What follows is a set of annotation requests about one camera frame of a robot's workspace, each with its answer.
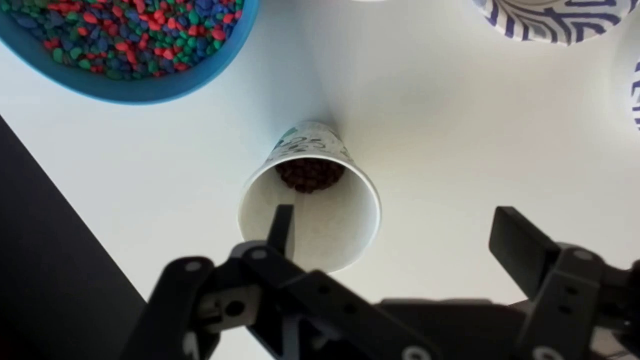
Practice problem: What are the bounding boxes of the dark brown beans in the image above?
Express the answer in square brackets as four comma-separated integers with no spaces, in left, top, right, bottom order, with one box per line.
[275,156,348,196]

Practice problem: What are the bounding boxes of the black bench sofa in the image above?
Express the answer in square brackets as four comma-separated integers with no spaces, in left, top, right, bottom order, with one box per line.
[0,116,153,360]

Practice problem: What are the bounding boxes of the blue bowl of coloured beads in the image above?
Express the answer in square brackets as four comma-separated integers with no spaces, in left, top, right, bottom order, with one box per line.
[0,0,263,109]

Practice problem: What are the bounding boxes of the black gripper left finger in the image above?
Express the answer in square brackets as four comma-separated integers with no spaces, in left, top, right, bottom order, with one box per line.
[119,202,442,360]

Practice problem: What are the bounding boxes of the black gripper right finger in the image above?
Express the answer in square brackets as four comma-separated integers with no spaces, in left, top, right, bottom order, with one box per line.
[489,204,640,360]

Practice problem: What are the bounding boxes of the patterned paper cup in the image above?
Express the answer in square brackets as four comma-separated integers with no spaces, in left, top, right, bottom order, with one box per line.
[236,119,385,277]

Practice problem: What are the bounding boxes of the blue patterned paper bowl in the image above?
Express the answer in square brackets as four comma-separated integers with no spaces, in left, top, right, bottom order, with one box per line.
[609,29,640,137]
[471,0,640,48]

